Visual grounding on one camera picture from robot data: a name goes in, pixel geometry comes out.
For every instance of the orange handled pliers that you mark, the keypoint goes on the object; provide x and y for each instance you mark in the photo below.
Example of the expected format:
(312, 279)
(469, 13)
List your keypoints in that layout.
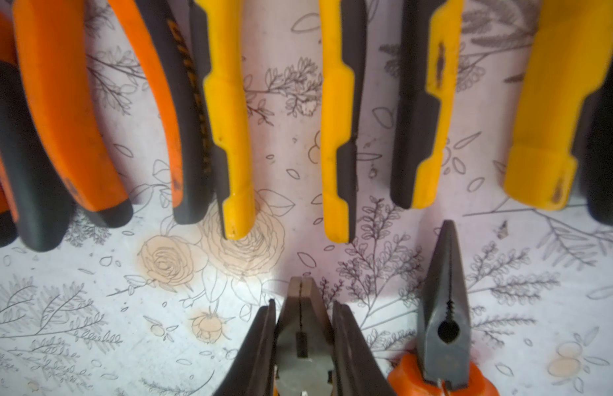
(596, 177)

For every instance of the dark orange striped pliers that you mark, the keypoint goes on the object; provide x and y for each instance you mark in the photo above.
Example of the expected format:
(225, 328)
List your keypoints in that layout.
(442, 363)

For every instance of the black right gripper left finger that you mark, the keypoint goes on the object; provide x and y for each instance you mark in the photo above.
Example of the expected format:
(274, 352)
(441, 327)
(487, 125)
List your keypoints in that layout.
(252, 371)

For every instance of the orange black pliers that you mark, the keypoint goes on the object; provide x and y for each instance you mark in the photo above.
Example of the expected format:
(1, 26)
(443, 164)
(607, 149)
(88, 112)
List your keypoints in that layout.
(167, 63)

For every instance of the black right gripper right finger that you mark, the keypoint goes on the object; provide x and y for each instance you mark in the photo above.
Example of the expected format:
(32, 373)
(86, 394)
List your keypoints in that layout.
(356, 371)

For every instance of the yellow black handled pliers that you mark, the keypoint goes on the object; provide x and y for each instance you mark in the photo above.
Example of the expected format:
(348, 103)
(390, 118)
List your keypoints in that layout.
(571, 55)

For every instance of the floral patterned table mat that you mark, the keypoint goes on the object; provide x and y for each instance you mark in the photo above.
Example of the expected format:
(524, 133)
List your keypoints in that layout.
(157, 308)

